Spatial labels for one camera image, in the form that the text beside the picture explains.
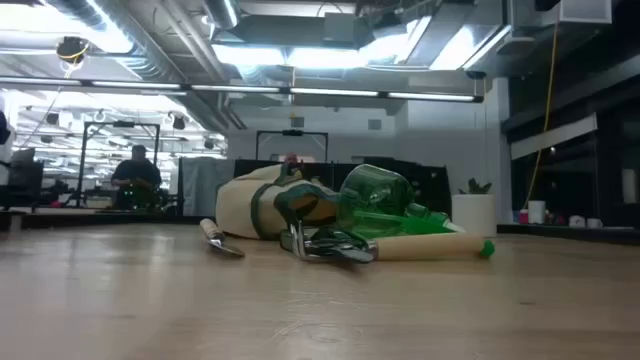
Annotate green plastic bag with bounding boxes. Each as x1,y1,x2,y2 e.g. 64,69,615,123
336,163,466,241

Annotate black pruning shears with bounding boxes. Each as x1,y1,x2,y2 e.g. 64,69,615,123
278,227,376,265

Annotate cream green gardening bag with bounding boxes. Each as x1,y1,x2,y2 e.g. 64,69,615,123
215,162,342,241

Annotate person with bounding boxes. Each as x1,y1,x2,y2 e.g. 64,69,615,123
110,144,164,210
282,151,304,174

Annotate grey cover sheet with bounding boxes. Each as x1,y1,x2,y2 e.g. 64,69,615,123
177,156,236,218

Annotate long ceiling light bar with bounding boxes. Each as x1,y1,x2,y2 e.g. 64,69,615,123
0,75,486,104

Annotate white potted succulent plant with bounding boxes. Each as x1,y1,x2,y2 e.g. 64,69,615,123
451,177,498,239

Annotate white cup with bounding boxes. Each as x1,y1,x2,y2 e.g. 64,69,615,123
527,199,547,225

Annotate black office chair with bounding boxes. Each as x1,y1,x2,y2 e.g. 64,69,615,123
0,146,46,211

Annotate white cylinder roll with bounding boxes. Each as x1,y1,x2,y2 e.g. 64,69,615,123
621,168,639,205

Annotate black metal frame stand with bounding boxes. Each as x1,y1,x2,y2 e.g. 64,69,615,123
76,120,162,209
255,129,330,163

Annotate yellow cable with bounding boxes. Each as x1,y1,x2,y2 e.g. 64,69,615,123
523,19,560,211

